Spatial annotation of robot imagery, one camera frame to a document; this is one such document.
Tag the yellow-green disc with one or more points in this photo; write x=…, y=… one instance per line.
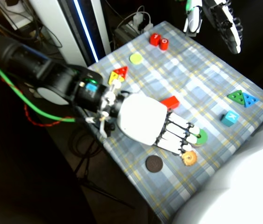
x=136, y=58

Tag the white power strip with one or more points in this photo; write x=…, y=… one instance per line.
x=143, y=24

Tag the red block with one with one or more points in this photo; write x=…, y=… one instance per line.
x=155, y=39

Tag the grey box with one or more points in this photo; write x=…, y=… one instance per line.
x=124, y=35

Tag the plaid tablecloth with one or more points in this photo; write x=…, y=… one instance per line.
x=192, y=77

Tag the large white rounded cover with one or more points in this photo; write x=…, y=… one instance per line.
x=238, y=186

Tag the red triangle block with holes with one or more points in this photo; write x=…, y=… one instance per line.
x=121, y=72

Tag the flower-shaped biscuit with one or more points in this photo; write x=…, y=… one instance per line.
x=189, y=158

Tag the red cylinder block with zero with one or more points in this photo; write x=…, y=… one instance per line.
x=164, y=44

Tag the cyan cube block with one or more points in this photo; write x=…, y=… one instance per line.
x=229, y=118

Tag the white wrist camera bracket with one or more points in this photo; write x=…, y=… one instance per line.
x=185, y=26
x=103, y=130

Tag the red rectangular block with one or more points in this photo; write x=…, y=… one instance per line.
x=171, y=102

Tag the white column with light strip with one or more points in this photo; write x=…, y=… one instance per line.
x=51, y=28

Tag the yellow triangle block with holes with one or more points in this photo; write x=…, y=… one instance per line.
x=113, y=78

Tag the blue triangle block with holes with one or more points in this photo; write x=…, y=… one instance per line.
x=250, y=100

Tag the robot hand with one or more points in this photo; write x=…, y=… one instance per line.
x=140, y=119
x=222, y=25

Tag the dark brown round cookie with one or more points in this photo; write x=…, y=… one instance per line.
x=154, y=163

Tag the green triangle block with holes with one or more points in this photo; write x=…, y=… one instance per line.
x=236, y=96

